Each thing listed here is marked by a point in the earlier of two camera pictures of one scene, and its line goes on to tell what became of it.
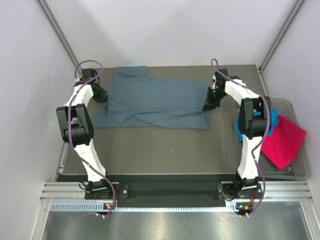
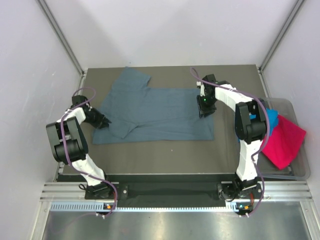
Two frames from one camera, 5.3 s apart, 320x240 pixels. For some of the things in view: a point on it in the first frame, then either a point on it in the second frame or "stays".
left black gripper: (103, 96) -> (100, 123)
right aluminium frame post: (281, 34) stays
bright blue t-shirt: (273, 115) stays
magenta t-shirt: (281, 147) stays
